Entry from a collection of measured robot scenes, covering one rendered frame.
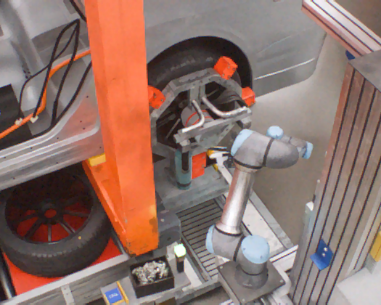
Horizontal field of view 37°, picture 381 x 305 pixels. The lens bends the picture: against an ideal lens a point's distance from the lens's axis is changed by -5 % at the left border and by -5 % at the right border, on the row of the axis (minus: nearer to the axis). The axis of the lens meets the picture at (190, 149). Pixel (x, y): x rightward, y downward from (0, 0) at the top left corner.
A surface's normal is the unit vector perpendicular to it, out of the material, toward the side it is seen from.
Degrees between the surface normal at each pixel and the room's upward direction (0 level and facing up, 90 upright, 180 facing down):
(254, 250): 8
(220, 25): 90
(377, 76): 0
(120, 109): 90
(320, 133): 0
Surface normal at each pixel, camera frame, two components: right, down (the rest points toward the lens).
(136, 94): 0.46, 0.65
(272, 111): 0.00, -0.68
